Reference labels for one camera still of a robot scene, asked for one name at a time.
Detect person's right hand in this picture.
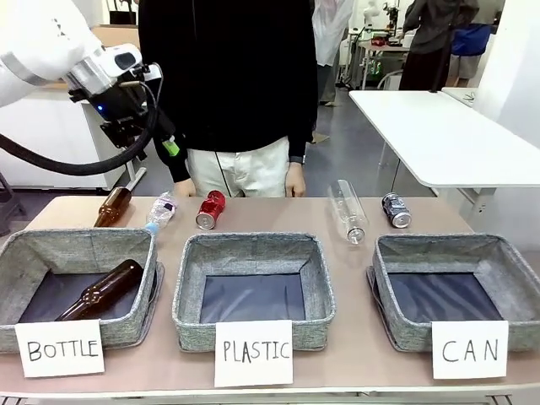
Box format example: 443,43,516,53
173,178,197,198

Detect black clamp pole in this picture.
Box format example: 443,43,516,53
428,24,451,95

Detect background person in dark coat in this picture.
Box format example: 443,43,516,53
397,0,480,92

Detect thin black cord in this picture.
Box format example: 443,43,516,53
213,149,234,197

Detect cardboard box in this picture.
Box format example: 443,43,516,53
89,24,141,50

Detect crumpled clear plastic bottle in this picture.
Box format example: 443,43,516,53
144,191,177,234

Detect white paper label can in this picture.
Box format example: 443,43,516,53
430,320,510,381

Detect background person in blue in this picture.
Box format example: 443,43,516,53
447,22,493,89

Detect red drink can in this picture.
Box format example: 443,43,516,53
194,190,227,230

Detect background person in white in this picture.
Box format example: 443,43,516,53
310,0,354,107

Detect grey basket labelled plastic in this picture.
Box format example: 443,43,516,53
171,232,338,353

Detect grey basket labelled can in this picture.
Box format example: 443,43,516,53
365,234,540,354

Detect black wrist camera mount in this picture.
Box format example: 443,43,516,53
100,116,149,161

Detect white paper label plastic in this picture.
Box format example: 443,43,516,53
213,319,294,388

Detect person's black sweater torso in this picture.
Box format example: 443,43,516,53
138,0,318,152

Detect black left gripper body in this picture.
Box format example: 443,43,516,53
69,78,176,141

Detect person's right forearm black sleeve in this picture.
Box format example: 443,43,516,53
156,133,192,184

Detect white desk cabinet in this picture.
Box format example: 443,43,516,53
0,80,148,192

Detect person's white trousers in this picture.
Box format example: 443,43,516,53
185,137,293,198

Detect white paper label bottle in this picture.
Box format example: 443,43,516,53
13,318,106,378

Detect brown glass bottle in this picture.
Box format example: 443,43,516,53
54,258,145,322
93,186,133,230

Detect black chair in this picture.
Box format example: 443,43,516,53
0,170,27,238

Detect person's left forearm black sleeve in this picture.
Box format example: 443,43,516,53
288,96,318,159

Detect grey basket labelled bottle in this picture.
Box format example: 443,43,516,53
0,227,165,355

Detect person's left hand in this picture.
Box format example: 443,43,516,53
284,162,307,199

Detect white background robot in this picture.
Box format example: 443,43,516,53
363,0,381,31

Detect dark blue drink can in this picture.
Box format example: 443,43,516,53
381,192,413,230

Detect white side table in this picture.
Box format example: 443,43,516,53
348,86,540,220

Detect clear smooth plastic bottle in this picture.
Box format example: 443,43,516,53
327,179,370,246

